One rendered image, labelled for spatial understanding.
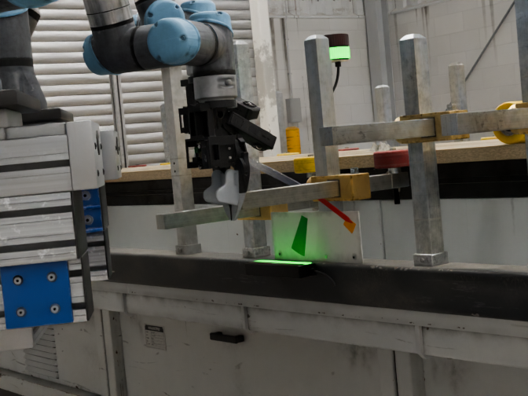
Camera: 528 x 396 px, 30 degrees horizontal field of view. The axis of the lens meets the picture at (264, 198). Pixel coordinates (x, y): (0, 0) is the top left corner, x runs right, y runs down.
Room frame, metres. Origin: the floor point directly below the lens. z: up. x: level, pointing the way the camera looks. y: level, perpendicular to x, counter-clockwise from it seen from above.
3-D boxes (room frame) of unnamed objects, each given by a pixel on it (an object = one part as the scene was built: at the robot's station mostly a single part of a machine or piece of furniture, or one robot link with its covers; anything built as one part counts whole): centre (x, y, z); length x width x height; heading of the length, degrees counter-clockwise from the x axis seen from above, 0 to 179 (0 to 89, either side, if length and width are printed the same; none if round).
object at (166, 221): (2.08, 0.04, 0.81); 0.44 x 0.03 x 0.04; 129
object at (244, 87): (2.15, 0.03, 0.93); 0.04 x 0.04 x 0.48; 39
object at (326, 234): (1.96, -0.09, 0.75); 0.26 x 0.01 x 0.10; 39
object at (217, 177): (1.75, 0.08, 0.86); 0.06 x 0.03 x 0.09; 129
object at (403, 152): (2.02, -0.27, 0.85); 0.08 x 0.08 x 0.11
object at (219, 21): (1.74, 0.07, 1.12); 0.09 x 0.08 x 0.11; 154
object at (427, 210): (1.76, -0.29, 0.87); 0.04 x 0.04 x 0.48; 39
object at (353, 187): (1.94, -0.15, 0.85); 0.14 x 0.06 x 0.05; 39
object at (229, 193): (1.72, 0.06, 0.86); 0.06 x 0.03 x 0.09; 129
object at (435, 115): (1.74, -0.30, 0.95); 0.14 x 0.06 x 0.05; 39
